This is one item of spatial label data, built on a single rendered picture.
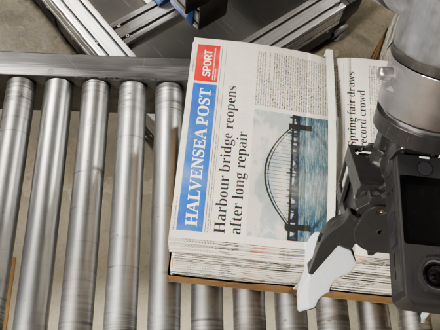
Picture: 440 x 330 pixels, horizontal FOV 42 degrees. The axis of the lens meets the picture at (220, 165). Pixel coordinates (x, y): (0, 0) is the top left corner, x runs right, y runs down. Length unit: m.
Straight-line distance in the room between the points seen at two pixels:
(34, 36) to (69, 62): 1.08
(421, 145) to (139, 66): 0.70
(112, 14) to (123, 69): 0.85
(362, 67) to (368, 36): 1.43
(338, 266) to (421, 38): 0.20
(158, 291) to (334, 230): 0.46
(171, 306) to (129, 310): 0.06
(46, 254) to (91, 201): 0.11
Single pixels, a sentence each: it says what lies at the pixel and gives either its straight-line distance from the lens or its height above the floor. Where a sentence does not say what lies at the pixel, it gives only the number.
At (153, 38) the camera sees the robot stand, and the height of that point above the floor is 0.21.
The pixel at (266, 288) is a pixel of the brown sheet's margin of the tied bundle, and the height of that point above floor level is 0.83.
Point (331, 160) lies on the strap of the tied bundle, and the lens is 0.72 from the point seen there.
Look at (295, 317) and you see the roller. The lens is 0.90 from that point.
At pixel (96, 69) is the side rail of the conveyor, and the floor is 0.80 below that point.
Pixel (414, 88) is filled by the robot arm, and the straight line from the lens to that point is 0.42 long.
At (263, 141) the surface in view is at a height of 1.03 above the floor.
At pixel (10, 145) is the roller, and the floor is 0.80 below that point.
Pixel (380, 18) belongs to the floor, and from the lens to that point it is 2.32.
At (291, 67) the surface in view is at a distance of 0.79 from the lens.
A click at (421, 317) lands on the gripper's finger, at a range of 0.57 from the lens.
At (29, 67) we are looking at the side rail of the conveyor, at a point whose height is 0.80.
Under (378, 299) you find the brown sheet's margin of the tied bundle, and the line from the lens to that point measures 0.91.
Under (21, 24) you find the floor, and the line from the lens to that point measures 2.18.
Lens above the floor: 1.67
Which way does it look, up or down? 64 degrees down
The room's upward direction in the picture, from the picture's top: 12 degrees clockwise
